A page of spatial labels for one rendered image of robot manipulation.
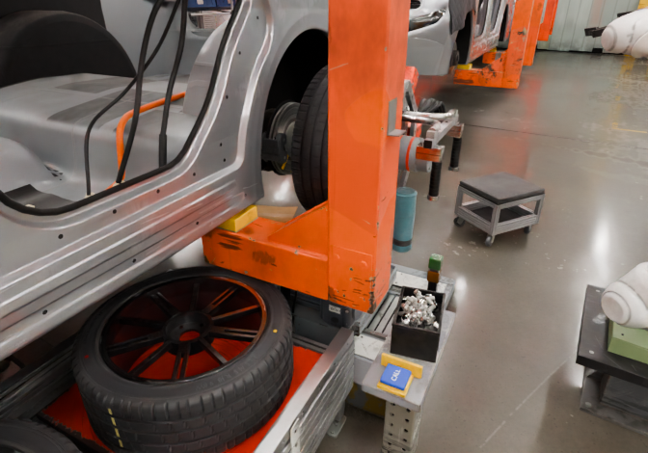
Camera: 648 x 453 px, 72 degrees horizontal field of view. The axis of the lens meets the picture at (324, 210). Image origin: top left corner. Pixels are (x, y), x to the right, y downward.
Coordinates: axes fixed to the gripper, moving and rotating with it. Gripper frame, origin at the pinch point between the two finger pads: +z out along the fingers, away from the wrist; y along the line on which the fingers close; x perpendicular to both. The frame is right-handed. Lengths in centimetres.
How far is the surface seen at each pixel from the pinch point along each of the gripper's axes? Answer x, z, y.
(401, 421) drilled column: -77, -59, -132
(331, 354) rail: -50, -49, -143
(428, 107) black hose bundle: -3, 8, -71
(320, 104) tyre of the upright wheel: 18, -3, -112
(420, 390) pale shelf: -55, -73, -122
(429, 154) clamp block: -12, -21, -85
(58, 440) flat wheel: -17, -82, -203
